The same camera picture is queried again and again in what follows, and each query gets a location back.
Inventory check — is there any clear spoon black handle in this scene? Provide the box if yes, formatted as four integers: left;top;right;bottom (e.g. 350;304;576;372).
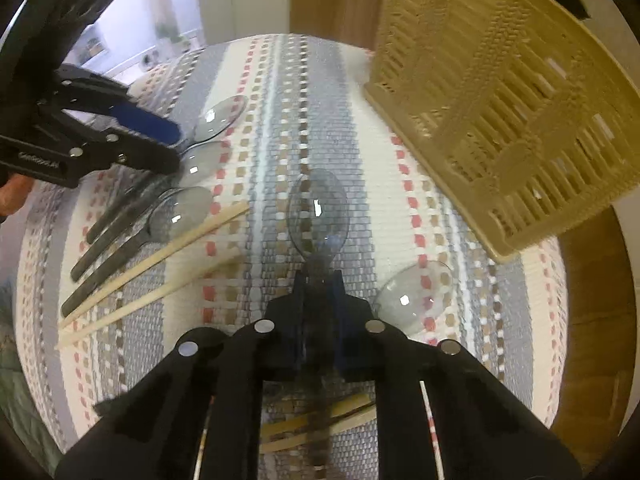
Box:
288;169;349;479

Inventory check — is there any left hand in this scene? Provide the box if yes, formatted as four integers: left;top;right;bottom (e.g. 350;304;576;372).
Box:
0;174;35;221

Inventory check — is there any striped woven table mat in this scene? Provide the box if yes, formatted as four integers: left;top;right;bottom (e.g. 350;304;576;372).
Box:
14;35;580;479

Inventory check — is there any beige plastic utensil basket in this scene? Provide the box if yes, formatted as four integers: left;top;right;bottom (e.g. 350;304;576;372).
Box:
364;0;639;261

